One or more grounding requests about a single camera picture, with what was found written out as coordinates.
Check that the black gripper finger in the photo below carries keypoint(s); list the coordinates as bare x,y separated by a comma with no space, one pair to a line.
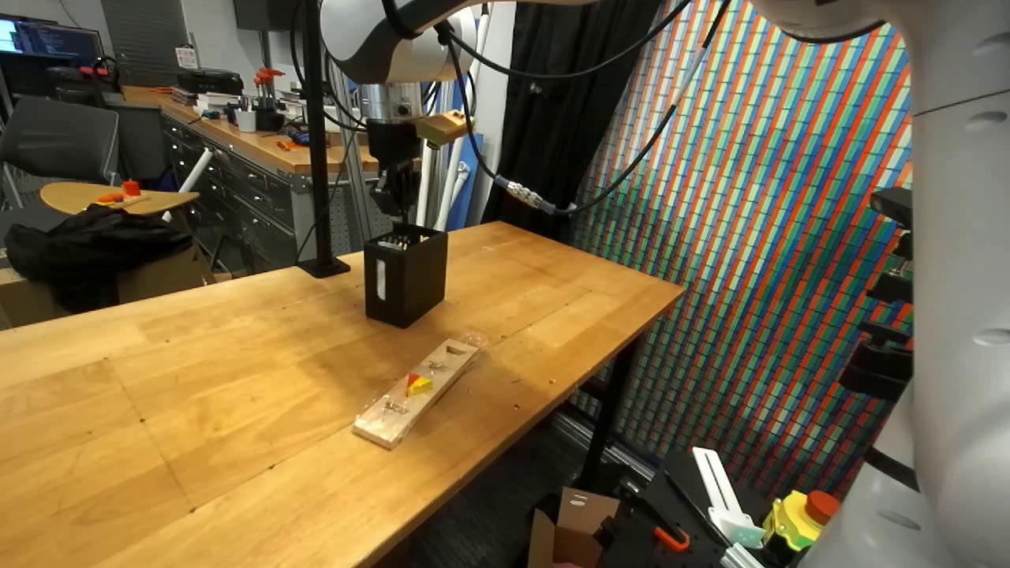
407,191
385,191

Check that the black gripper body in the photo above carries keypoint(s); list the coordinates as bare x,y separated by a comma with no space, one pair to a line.
394,146

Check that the black perforated box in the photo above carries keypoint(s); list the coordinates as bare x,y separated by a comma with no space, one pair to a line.
415,279

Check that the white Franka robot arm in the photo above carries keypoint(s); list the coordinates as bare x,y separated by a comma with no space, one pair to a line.
958,317

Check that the small orange object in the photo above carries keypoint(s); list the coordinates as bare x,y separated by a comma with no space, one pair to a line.
128,191

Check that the white pole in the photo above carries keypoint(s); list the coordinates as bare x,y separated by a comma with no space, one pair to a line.
427,191

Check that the blue panel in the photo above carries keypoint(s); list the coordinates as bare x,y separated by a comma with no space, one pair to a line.
467,176

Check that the black upright pole stand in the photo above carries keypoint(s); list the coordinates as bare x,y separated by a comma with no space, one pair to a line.
315,157

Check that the wooden workbench with drawers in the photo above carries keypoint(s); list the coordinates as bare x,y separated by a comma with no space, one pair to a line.
263,157

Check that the red tool on stand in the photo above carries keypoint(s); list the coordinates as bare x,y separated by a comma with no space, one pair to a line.
270,94

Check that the black curtain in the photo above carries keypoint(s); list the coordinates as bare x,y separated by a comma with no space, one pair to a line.
547,114

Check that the black flat device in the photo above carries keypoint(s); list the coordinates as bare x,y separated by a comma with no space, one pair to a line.
210,79

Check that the wooden puzzle board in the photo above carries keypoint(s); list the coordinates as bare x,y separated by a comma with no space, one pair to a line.
415,391

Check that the black bag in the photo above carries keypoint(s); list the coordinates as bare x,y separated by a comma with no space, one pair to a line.
96,248

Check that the black table leg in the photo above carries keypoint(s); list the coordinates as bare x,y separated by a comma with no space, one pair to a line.
609,421

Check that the round wooden side table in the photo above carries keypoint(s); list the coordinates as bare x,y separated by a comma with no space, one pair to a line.
73,197

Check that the grey office chair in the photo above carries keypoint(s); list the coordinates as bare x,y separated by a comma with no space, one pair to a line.
57,137

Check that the computer monitor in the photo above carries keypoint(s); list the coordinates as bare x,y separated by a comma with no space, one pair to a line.
49,39

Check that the small cardboard box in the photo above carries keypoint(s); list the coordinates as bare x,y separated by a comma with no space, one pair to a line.
571,514

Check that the yellow red emergency stop button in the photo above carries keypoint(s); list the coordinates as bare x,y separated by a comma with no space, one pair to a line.
794,520

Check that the tan wrist camera box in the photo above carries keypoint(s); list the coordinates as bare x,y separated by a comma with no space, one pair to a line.
442,127

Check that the white metal bracket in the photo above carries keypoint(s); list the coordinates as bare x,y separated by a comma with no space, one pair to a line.
719,493

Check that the black camera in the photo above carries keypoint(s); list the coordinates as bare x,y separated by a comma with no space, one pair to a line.
893,205

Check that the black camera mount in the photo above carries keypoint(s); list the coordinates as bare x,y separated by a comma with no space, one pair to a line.
877,365

